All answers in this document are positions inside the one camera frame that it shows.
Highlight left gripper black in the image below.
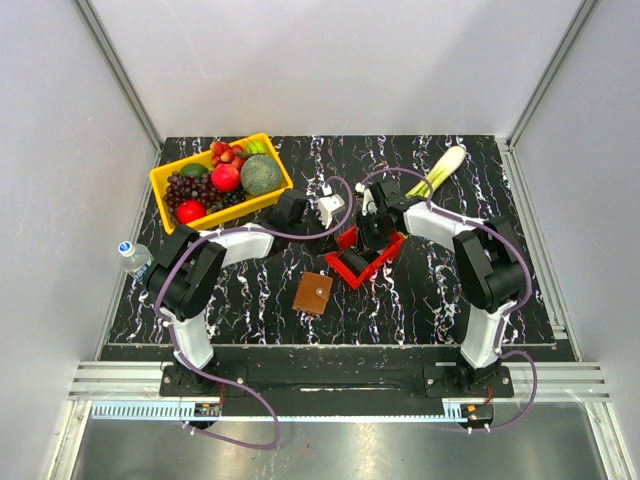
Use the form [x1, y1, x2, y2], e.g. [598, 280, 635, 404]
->
[289, 208, 340, 258]

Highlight red plastic card box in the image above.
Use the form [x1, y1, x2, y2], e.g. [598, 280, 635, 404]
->
[325, 226, 407, 289]

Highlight brown leather card holder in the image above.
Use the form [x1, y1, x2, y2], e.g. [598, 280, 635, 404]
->
[292, 272, 333, 315]

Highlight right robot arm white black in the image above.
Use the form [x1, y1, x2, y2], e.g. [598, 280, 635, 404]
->
[356, 180, 532, 396]

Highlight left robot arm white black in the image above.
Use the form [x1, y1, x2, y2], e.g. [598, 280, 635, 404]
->
[144, 190, 346, 395]

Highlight green cantaloupe melon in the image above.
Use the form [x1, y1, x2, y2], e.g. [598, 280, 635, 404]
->
[241, 155, 283, 196]

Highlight red apple upper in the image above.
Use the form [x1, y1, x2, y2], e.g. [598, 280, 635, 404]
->
[211, 164, 241, 193]

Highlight red apple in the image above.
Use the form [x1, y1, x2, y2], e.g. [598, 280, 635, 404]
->
[211, 164, 241, 193]
[175, 199, 207, 224]

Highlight black marble pattern mat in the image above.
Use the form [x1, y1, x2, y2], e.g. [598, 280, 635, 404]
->
[99, 133, 559, 347]

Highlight green celery stalk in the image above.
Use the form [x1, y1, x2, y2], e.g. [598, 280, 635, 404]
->
[406, 146, 466, 198]

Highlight red lychee cluster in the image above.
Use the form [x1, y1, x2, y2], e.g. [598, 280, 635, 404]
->
[210, 141, 245, 170]

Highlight yellow plastic fruit tray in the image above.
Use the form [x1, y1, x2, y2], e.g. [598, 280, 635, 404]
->
[150, 133, 293, 233]

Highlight red apple lower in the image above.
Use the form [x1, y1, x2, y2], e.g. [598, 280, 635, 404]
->
[175, 199, 207, 224]

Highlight dark green avocado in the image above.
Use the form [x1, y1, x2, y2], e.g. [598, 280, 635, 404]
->
[180, 163, 209, 178]

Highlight dark purple grape bunch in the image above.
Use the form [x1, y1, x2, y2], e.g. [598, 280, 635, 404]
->
[162, 172, 247, 224]

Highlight clear plastic water bottle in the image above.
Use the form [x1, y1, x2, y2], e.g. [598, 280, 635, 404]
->
[118, 241, 153, 281]

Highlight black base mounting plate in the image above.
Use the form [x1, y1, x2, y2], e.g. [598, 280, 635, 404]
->
[159, 363, 514, 400]

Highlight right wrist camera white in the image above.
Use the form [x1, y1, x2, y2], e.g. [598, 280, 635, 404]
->
[355, 182, 378, 216]

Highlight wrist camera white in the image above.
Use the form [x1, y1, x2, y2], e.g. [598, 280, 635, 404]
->
[355, 182, 378, 216]
[316, 185, 346, 229]

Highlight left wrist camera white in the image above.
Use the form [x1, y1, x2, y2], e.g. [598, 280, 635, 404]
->
[316, 185, 346, 229]

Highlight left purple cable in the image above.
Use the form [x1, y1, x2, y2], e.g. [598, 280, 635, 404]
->
[153, 176, 354, 450]

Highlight purple cable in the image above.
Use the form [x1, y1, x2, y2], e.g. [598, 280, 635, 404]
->
[153, 176, 354, 450]
[357, 167, 540, 434]

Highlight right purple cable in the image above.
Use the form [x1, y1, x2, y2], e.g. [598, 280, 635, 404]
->
[357, 167, 540, 434]

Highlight aluminium frame rail front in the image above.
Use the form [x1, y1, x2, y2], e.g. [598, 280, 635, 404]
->
[68, 362, 609, 402]

